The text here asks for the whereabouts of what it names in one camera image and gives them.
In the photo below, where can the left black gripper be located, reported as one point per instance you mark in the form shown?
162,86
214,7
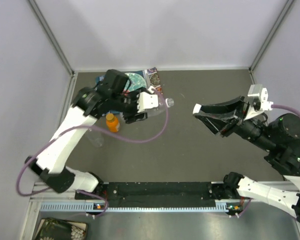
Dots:
134,116

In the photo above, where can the aluminium frame rail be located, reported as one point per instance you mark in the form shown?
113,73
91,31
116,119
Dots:
69,195

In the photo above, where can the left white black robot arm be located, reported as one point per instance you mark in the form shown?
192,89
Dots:
112,93

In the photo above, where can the floral patterned box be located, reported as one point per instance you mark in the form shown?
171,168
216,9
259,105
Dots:
58,229

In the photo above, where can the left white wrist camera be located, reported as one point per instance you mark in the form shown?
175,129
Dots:
147,100

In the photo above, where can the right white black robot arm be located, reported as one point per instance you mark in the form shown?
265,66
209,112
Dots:
280,139

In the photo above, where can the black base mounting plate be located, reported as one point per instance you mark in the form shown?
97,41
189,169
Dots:
164,194

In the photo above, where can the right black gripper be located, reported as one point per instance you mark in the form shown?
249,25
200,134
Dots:
233,108

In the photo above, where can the blue patterned placemat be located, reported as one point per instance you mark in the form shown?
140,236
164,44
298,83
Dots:
100,81

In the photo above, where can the white bottle cap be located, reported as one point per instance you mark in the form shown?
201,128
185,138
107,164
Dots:
196,108

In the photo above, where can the orange juice bottle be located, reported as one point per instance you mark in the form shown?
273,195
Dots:
112,123

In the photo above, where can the clear bottle orange base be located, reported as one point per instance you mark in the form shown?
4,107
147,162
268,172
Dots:
162,105

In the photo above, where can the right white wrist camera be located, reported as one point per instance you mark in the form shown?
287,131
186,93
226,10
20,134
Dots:
260,102

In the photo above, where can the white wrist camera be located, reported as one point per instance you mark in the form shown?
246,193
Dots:
147,100
260,102

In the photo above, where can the red teal patterned plate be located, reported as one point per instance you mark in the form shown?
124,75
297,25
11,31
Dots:
136,81

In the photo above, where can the colourful mandala napkin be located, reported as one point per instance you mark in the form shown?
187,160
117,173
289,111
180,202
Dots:
152,79

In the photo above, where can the grey slotted cable duct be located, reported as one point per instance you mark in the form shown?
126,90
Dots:
93,207

